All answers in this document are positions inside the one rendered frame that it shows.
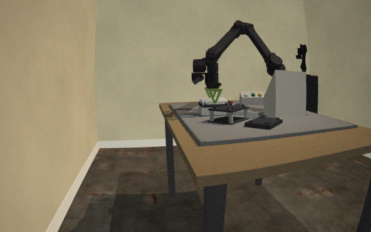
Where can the white button panel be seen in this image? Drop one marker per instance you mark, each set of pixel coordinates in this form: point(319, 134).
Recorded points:
point(252, 98)

